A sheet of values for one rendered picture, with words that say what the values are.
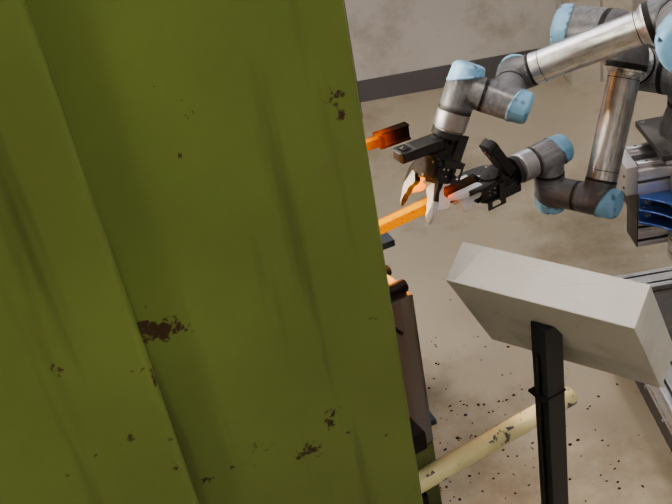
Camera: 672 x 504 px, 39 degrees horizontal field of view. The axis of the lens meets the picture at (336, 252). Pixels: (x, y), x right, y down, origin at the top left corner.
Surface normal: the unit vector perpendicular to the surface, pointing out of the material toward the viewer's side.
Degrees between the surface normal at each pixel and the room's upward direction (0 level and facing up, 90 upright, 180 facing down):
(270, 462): 90
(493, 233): 0
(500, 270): 30
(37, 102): 90
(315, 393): 90
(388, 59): 90
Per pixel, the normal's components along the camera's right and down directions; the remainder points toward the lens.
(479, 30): 0.07, 0.54
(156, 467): 0.50, 0.41
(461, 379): -0.16, -0.82
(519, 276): -0.42, -0.44
